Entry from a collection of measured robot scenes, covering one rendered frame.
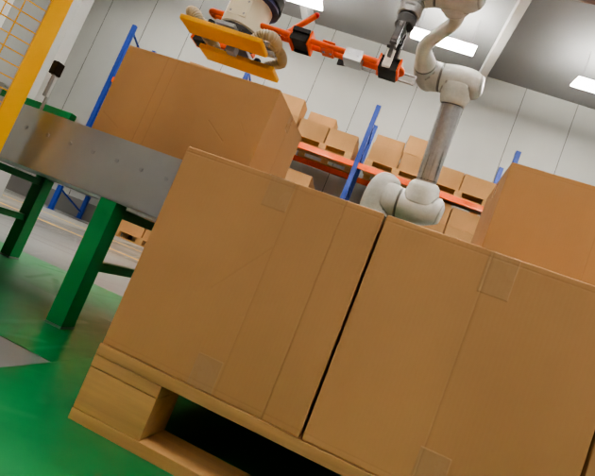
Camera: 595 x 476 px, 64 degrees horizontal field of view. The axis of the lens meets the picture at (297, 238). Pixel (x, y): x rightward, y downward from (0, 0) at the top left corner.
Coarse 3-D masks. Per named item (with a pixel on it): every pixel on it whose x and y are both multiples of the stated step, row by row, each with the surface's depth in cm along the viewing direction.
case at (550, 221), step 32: (512, 192) 136; (544, 192) 134; (576, 192) 132; (480, 224) 164; (512, 224) 134; (544, 224) 132; (576, 224) 131; (512, 256) 133; (544, 256) 131; (576, 256) 129
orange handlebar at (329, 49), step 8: (216, 8) 185; (216, 16) 189; (264, 24) 180; (280, 32) 178; (288, 32) 177; (312, 40) 175; (224, 48) 213; (312, 48) 179; (320, 48) 175; (328, 48) 173; (336, 48) 173; (344, 48) 172; (328, 56) 178; (336, 56) 177; (368, 56) 170; (368, 64) 174; (400, 72) 168
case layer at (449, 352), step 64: (192, 192) 88; (256, 192) 86; (320, 192) 84; (192, 256) 86; (256, 256) 84; (320, 256) 82; (384, 256) 79; (448, 256) 78; (128, 320) 86; (192, 320) 84; (256, 320) 82; (320, 320) 80; (384, 320) 78; (448, 320) 76; (512, 320) 74; (576, 320) 72; (192, 384) 82; (256, 384) 80; (320, 384) 80; (384, 384) 76; (448, 384) 74; (512, 384) 72; (576, 384) 71; (320, 448) 76; (384, 448) 74; (448, 448) 72; (512, 448) 71; (576, 448) 69
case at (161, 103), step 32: (128, 64) 167; (160, 64) 164; (192, 64) 162; (128, 96) 164; (160, 96) 162; (192, 96) 160; (224, 96) 157; (256, 96) 155; (96, 128) 164; (128, 128) 162; (160, 128) 160; (192, 128) 158; (224, 128) 155; (256, 128) 153; (288, 128) 174; (256, 160) 155; (288, 160) 187
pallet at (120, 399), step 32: (96, 352) 86; (96, 384) 85; (128, 384) 84; (160, 384) 83; (96, 416) 84; (128, 416) 83; (160, 416) 86; (224, 416) 80; (128, 448) 82; (160, 448) 82; (192, 448) 88; (288, 448) 77
